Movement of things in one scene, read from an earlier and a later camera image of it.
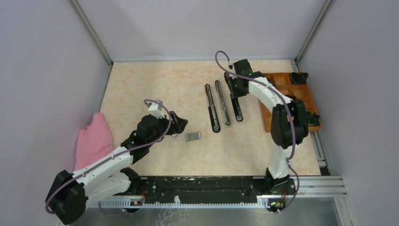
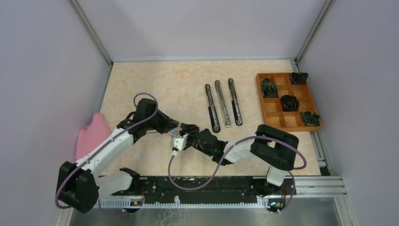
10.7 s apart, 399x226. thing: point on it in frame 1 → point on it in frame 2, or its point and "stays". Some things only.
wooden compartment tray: x=301 y=92 stays
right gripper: x=235 y=93 → x=190 y=129
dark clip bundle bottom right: x=313 y=119 stays
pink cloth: x=94 y=142 stays
